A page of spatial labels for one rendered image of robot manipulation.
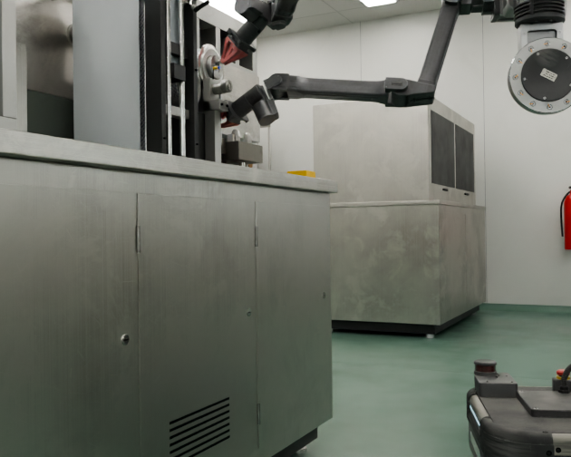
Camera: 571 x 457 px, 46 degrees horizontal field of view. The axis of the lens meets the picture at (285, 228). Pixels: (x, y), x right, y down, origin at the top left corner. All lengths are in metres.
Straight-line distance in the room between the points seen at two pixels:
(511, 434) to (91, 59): 1.48
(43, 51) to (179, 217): 0.79
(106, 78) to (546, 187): 4.89
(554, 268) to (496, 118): 1.43
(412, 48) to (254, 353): 5.22
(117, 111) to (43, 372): 0.89
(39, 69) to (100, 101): 0.22
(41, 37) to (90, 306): 1.02
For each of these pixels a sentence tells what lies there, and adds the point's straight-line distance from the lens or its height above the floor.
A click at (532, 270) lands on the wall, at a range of 6.35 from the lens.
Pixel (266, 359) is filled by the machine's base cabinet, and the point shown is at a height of 0.38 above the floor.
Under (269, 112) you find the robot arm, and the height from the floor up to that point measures 1.10.
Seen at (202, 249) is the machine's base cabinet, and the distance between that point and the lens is 1.61.
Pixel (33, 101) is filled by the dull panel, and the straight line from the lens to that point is 2.07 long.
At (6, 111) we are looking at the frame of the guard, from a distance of 1.26.
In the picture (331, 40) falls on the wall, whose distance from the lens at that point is 7.10.
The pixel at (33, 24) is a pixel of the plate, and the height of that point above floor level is 1.33.
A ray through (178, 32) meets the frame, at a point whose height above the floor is 1.27.
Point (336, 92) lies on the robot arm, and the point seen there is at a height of 1.15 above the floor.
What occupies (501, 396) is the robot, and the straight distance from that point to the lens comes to 2.12.
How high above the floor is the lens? 0.73
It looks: level
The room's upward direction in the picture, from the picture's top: 1 degrees counter-clockwise
